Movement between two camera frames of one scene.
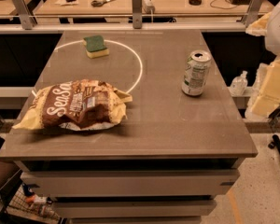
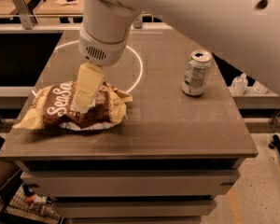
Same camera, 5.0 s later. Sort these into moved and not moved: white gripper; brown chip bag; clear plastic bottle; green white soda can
Moved: white gripper
Not moved: clear plastic bottle; green white soda can; brown chip bag
